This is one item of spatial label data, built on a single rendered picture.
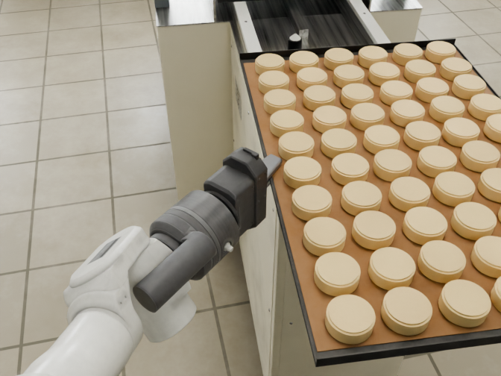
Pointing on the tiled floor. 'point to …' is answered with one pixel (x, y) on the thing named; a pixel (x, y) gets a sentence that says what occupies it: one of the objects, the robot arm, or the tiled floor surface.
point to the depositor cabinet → (204, 85)
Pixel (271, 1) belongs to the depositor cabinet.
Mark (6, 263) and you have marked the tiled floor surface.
